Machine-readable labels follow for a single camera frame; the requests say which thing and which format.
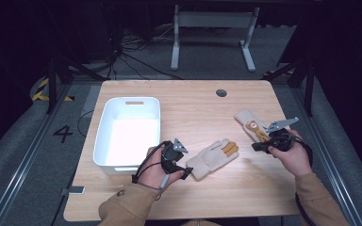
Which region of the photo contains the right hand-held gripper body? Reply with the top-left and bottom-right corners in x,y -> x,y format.
263,117 -> 300,153

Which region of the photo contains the black metal stand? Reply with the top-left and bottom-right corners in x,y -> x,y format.
263,57 -> 316,118
44,51 -> 108,115

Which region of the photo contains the bundle of black floor cables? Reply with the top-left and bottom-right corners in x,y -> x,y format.
105,26 -> 184,81

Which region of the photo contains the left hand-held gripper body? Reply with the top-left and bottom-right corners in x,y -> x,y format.
161,137 -> 189,174

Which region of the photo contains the silver table clamp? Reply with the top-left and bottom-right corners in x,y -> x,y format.
59,186 -> 86,197

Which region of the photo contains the thin black floor cable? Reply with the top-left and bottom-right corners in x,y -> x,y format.
76,109 -> 95,138

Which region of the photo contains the person's right hand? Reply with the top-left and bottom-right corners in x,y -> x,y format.
268,128 -> 314,179

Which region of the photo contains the person's left hand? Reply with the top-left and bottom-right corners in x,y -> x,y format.
137,146 -> 186,191

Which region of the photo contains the grey metal desk frame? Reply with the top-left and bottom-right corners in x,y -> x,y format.
170,4 -> 261,73

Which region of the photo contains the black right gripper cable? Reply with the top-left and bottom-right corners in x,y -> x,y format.
287,131 -> 316,226

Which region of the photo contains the white plastic bin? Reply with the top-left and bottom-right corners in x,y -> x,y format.
92,96 -> 162,176

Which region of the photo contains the beige glove with yellow plush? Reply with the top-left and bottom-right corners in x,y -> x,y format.
234,108 -> 272,144
185,137 -> 240,182

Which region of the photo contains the grey wrist strap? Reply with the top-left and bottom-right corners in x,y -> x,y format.
159,173 -> 172,190

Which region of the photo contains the yellow black hazard tape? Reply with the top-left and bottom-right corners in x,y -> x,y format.
31,77 -> 75,103

